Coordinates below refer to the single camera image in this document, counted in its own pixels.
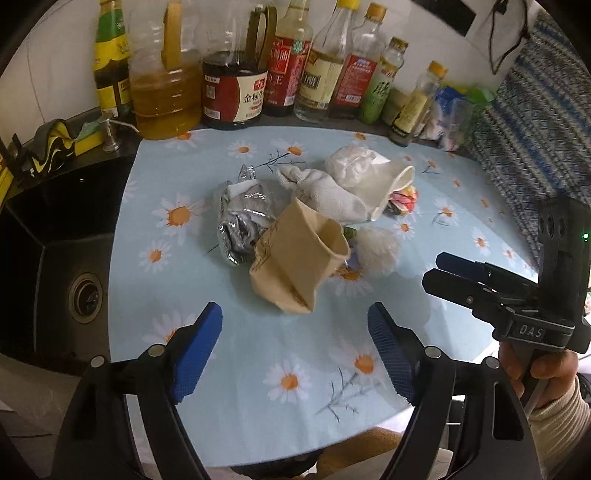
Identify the white paper cup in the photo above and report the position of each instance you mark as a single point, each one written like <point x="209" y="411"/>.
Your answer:
<point x="378" y="189"/>

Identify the clear bottle with cream label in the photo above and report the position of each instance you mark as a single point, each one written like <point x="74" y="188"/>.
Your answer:
<point x="321" y="74"/>

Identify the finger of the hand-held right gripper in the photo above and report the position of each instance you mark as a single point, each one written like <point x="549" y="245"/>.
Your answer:
<point x="457" y="290"/>
<point x="480" y="270"/>

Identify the white fluffy ball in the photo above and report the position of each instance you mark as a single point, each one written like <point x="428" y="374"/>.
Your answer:
<point x="378" y="249"/>

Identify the white terry cloth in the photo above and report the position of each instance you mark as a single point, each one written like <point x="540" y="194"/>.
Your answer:
<point x="323" y="198"/>

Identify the orange and yellow wrapper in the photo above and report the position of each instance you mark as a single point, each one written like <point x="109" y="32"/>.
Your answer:
<point x="404" y="201"/>

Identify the metal soap dispenser pump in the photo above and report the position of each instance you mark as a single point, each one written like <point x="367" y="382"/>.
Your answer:
<point x="110" y="138"/>

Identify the green and yellow sponge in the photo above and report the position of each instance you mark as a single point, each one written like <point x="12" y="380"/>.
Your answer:
<point x="90" y="136"/>

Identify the green plastic bag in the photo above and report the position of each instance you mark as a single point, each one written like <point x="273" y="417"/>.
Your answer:
<point x="480" y="97"/>

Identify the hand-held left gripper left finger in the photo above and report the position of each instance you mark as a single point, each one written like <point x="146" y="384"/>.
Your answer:
<point x="198" y="355"/>

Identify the silver foil wrapper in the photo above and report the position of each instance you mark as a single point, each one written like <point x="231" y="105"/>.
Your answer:
<point x="240" y="217"/>

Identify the clear bottle with red label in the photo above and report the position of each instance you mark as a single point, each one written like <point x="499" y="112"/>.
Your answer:
<point x="358" y="78"/>

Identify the dark bottle with red label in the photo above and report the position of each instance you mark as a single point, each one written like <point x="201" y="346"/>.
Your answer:
<point x="286" y="69"/>

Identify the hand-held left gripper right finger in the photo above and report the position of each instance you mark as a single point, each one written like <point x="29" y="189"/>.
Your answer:
<point x="392" y="355"/>

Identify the crushed brown paper cup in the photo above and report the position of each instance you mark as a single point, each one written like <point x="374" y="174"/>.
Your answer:
<point x="295" y="263"/>

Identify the white tissue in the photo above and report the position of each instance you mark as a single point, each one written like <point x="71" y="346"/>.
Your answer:
<point x="351" y="161"/>

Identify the soy sauce jug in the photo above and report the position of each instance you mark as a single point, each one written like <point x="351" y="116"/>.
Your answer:
<point x="235" y="92"/>

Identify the yellow and black cloth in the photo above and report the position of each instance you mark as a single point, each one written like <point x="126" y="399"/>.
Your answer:
<point x="51" y="147"/>

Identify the dark bottle with green label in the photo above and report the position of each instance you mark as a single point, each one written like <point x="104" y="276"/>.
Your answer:
<point x="111" y="64"/>

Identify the blue and white plastic bag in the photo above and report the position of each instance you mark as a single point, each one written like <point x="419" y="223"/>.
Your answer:
<point x="450" y="115"/>

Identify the blue knitted cloth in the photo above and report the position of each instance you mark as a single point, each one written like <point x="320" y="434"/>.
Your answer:
<point x="531" y="120"/>

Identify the person's right forearm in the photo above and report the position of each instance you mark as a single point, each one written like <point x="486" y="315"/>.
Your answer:
<point x="565" y="434"/>

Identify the large cooking oil jug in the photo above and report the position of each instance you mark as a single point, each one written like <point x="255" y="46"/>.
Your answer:
<point x="164" y="97"/>

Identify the daisy print tablecloth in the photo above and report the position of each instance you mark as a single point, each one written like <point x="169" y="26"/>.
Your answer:
<point x="277" y="332"/>

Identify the black kitchen sink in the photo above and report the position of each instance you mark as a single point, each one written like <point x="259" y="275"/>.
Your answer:
<point x="41" y="258"/>

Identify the slim bottle with cream label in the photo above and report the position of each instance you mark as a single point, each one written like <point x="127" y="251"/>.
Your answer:
<point x="413" y="110"/>

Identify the person's right hand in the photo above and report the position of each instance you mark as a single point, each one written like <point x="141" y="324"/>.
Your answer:
<point x="554" y="374"/>

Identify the black wall fixture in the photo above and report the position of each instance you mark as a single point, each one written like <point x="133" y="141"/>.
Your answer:
<point x="443" y="14"/>

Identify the metal sink drain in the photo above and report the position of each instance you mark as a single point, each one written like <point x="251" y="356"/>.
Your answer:
<point x="85" y="296"/>

